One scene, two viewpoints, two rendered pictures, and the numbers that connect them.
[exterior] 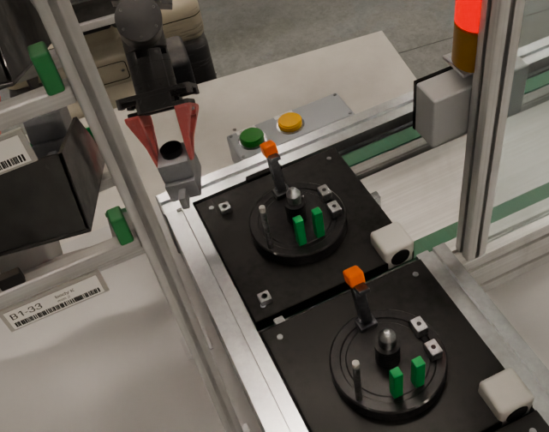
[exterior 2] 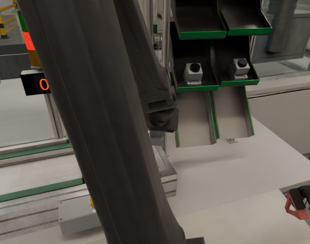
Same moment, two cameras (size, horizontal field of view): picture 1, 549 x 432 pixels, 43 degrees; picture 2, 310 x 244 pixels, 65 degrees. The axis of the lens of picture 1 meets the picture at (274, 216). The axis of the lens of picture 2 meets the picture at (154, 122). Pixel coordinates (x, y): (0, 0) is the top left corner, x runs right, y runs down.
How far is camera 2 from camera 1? 1.38 m
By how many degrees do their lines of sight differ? 100
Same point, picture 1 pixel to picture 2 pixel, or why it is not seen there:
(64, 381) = (209, 150)
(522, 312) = not seen: hidden behind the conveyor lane
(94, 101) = not seen: outside the picture
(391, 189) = (66, 176)
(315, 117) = (81, 203)
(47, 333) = (223, 164)
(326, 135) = (81, 191)
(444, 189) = (45, 172)
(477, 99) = not seen: hidden behind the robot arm
